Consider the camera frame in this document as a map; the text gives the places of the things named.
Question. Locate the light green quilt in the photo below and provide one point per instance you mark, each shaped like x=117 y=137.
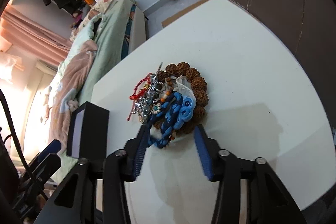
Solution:
x=86 y=33

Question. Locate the black jewelry box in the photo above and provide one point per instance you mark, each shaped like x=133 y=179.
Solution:
x=88 y=131

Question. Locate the brown cardboard sheet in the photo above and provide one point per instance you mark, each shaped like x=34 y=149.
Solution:
x=181 y=13

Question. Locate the silver chain jewelry pile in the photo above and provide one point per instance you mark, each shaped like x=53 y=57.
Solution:
x=145 y=95

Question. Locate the pink fleece blanket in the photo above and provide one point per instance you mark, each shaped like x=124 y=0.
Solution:
x=65 y=101

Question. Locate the pink window curtain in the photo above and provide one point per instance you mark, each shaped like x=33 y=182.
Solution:
x=32 y=37

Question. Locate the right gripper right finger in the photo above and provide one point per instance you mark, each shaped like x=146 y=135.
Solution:
x=222 y=166

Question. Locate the green bed mattress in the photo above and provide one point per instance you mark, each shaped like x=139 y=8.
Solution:
x=109 y=39

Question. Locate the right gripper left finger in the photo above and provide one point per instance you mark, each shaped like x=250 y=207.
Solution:
x=123 y=165

